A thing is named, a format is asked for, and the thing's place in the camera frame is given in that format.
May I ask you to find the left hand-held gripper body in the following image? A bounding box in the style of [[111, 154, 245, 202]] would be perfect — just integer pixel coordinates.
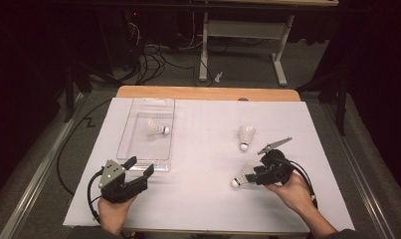
[[98, 159, 146, 204]]

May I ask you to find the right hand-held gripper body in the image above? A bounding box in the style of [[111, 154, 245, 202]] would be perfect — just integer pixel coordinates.
[[254, 136, 296, 187]]

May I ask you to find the white feather shuttlecock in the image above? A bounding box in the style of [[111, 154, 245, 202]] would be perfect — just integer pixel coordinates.
[[237, 124, 257, 152], [230, 163, 256, 189], [146, 119, 171, 136]]

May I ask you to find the clear plastic container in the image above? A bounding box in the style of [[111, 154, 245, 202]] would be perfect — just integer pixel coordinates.
[[115, 97, 176, 173]]

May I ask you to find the person's right hand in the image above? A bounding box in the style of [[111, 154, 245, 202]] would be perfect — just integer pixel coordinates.
[[264, 172, 316, 217]]

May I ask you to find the person's left hand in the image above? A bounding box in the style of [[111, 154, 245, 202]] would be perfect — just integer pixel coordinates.
[[97, 195, 137, 236]]

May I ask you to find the black tripod stand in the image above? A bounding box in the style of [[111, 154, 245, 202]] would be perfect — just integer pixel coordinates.
[[296, 71, 351, 136], [63, 63, 116, 123]]

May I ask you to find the black device with red light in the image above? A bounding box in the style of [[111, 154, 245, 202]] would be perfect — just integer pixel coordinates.
[[122, 9, 146, 38]]

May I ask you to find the left hand-held gripper cable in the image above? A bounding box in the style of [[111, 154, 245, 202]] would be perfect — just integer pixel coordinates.
[[87, 168, 104, 222]]

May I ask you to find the long black floor cable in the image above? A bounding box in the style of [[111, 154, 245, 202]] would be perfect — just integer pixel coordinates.
[[56, 99, 113, 196]]

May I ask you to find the metal floor rail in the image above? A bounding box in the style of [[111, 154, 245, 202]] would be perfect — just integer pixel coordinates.
[[320, 101, 396, 239], [0, 93, 90, 239]]

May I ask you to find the tangle of floor cables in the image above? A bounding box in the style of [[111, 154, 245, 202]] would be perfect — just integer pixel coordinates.
[[121, 19, 206, 86]]

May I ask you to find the white metal desk frame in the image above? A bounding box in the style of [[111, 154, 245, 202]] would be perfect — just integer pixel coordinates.
[[194, 0, 340, 88]]

